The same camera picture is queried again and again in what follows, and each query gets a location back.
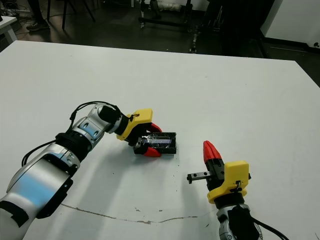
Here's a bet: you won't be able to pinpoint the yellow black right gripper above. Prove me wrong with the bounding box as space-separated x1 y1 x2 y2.
186 140 252 205

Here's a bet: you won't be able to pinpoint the low white table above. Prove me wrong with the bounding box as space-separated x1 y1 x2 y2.
0 14 18 52

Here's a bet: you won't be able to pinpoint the white cabinet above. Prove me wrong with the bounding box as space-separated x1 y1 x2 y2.
259 0 320 50

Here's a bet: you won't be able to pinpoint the black folded tripods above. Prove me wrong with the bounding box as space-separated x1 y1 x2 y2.
206 4 225 33

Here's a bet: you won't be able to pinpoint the person with brown shoes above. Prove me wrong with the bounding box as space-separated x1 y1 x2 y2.
26 0 51 32

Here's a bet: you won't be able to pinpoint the black box lid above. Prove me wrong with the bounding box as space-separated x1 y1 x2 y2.
134 131 178 156

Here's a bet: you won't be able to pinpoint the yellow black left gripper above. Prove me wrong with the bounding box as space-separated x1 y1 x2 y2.
116 108 164 158

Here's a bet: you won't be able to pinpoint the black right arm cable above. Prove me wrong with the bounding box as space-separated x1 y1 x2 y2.
252 216 291 240

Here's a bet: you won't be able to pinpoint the black metal chair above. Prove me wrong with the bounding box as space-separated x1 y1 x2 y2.
46 0 96 31

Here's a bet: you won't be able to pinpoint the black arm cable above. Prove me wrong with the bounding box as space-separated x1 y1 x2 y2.
21 100 133 167
252 216 291 240

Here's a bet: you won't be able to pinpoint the white crumpled sheet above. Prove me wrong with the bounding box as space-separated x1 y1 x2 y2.
159 2 181 11

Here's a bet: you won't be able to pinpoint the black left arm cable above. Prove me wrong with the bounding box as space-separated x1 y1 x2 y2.
21 100 133 167

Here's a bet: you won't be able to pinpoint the black wheeled cart frame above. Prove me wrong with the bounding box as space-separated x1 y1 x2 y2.
138 0 195 33

